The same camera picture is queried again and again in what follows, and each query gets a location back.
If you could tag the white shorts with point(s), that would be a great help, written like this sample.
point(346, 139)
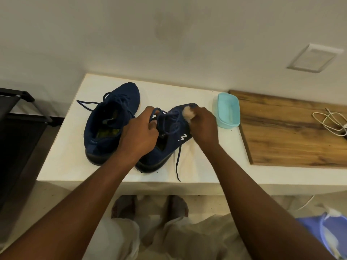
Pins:
point(195, 238)

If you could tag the person's foot grey sock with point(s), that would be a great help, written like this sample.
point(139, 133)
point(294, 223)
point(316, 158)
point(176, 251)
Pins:
point(177, 208)
point(123, 207)

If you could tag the light blue plastic container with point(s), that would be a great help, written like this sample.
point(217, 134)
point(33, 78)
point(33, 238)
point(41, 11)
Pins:
point(227, 108)

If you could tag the white wall switch plate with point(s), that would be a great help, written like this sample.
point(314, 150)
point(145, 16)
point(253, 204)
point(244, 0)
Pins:
point(314, 58)

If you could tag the brown wooden board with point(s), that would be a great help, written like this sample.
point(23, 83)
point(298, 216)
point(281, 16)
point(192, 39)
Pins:
point(287, 138)

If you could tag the beige cleaning cloth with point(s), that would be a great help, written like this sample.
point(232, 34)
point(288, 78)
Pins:
point(188, 113)

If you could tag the white spray bottle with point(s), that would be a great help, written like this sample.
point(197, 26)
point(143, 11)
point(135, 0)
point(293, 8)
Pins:
point(332, 238)

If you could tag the person's right forearm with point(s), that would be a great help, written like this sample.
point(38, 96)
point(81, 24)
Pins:
point(260, 203)

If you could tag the person's right foot grey sock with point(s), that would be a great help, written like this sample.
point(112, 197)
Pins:
point(177, 208)

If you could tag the person's right hand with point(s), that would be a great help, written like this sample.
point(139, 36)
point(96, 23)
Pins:
point(204, 129)

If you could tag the person's left hand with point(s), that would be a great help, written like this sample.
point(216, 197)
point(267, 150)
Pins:
point(138, 138)

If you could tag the person's left foot grey sock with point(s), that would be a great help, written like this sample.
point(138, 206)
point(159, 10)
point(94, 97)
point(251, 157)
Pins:
point(123, 207)

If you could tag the black shoe rack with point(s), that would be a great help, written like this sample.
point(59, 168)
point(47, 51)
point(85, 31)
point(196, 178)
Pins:
point(13, 148)

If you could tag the person's left forearm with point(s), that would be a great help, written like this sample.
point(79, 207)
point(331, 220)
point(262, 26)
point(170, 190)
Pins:
point(70, 211)

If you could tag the blue plastic bag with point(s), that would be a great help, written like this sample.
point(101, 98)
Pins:
point(311, 230)

